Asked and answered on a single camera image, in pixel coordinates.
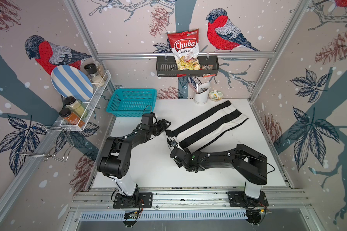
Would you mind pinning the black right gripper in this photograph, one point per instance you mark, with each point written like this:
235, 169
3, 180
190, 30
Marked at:
185, 151

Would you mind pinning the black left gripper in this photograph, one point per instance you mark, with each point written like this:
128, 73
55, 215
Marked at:
162, 128

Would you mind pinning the black white striped pillowcase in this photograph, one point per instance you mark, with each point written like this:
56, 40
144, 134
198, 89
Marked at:
208, 127

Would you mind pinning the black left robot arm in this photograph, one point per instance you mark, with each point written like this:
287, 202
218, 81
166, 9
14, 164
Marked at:
116, 153

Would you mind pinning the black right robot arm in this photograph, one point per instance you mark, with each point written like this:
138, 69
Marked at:
251, 164

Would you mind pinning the white utensil holder cup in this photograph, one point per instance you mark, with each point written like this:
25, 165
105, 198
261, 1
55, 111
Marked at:
201, 95

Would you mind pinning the teal plastic basket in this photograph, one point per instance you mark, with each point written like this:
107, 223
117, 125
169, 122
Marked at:
132, 102

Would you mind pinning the small floral ceramic bowl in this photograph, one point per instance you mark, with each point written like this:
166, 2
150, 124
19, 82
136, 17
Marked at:
215, 95

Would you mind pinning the red Chuba cassava chips bag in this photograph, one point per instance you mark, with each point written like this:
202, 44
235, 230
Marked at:
185, 48

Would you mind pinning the clear glass spice shaker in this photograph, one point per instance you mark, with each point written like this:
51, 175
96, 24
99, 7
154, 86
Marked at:
101, 71

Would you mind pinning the yellow spice jar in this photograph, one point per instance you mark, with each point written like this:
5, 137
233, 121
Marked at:
76, 106

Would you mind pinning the black lid salt shaker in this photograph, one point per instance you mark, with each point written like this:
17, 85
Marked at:
96, 78

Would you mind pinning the orange spice jar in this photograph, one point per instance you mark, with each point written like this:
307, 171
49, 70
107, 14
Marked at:
71, 117

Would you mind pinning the blue white striped plate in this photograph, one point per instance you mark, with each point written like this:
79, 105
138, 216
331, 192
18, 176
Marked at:
70, 81

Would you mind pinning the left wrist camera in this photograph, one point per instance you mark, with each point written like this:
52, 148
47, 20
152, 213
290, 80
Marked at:
147, 119

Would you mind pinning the black wall-mounted wire shelf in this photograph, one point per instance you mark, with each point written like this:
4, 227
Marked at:
201, 66

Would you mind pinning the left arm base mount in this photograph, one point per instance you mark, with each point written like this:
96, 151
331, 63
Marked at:
137, 200

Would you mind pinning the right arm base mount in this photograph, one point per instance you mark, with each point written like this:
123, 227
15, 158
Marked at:
239, 199

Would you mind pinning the white wire wall rack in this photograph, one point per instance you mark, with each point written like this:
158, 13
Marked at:
89, 106

